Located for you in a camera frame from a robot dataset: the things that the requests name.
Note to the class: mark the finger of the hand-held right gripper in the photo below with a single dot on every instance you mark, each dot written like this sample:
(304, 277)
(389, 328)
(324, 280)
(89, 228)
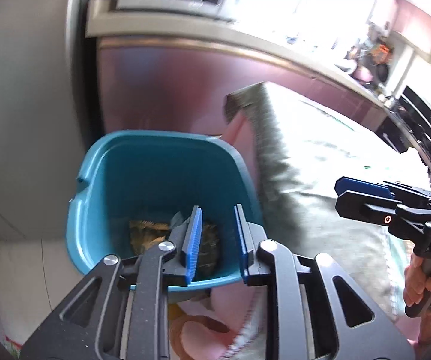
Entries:
(361, 206)
(361, 186)

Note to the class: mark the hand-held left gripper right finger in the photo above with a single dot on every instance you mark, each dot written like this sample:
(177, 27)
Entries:
(241, 247)

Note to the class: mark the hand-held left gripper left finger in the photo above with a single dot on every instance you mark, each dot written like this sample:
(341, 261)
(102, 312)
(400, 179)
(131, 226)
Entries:
(194, 245)

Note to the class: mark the blue plastic trash bin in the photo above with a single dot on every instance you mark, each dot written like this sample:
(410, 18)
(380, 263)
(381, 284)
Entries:
(144, 168)

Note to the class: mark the person's right hand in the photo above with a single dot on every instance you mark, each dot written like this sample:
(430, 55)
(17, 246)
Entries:
(414, 281)

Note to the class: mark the dark crumpled wrapper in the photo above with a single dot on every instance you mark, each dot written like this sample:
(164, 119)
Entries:
(209, 247)

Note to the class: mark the golden brown wrapper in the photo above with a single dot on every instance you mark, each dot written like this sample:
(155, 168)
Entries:
(144, 232)

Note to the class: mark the black oven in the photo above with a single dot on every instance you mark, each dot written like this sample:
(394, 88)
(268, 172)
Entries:
(410, 120)

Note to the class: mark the dark kitchenware cluster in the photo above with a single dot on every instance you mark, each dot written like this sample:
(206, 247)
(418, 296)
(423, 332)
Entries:
(376, 56)

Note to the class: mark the maroon base cabinet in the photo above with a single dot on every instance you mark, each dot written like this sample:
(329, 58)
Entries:
(163, 90)

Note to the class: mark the beige stone countertop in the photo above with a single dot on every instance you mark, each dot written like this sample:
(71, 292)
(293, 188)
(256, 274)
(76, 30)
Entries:
(200, 33)

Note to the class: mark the grey refrigerator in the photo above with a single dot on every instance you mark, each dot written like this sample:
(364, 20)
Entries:
(24, 101)

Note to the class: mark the maroon wall cabinet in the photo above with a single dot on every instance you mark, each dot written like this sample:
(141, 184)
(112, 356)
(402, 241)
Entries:
(414, 18)

